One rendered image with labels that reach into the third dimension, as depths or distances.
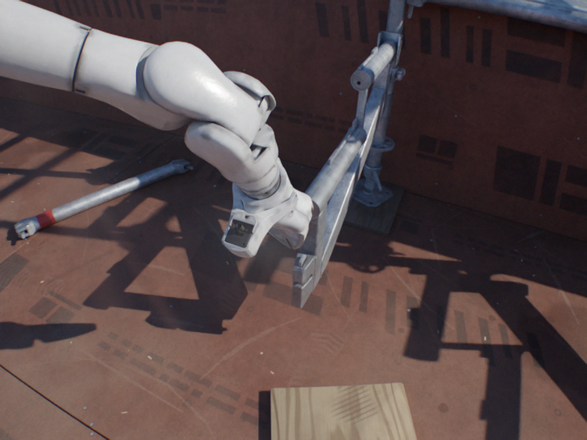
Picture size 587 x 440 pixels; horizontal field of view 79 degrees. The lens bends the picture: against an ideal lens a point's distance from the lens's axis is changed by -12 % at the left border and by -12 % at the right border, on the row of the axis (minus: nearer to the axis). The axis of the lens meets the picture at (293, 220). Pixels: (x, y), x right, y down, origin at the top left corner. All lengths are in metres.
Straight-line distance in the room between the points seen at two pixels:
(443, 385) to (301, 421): 0.35
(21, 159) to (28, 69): 1.70
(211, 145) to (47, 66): 0.16
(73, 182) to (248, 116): 1.42
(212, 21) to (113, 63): 1.29
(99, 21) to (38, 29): 1.69
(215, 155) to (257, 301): 0.76
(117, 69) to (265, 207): 0.25
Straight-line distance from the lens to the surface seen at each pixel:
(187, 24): 1.74
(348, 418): 0.92
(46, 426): 1.04
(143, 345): 1.07
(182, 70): 0.37
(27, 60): 0.39
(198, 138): 0.38
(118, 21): 1.99
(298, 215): 0.57
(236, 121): 0.38
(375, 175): 1.41
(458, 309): 1.20
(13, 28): 0.39
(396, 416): 0.94
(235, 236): 0.50
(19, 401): 1.10
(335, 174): 0.84
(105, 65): 0.38
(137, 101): 0.39
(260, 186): 0.48
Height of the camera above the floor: 0.85
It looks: 38 degrees down
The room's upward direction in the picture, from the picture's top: 3 degrees clockwise
